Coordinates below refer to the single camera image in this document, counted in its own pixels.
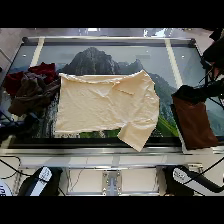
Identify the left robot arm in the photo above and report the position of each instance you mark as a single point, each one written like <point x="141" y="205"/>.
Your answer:
<point x="37" y="181"/>

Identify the grey-brown garment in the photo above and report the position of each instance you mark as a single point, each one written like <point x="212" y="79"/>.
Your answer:
<point x="30" y="93"/>

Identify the cream T-shirt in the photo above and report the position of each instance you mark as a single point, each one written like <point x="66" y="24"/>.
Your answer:
<point x="100" y="105"/>

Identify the brown folded garment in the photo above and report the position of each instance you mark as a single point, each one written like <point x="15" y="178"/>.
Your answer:
<point x="195" y="125"/>

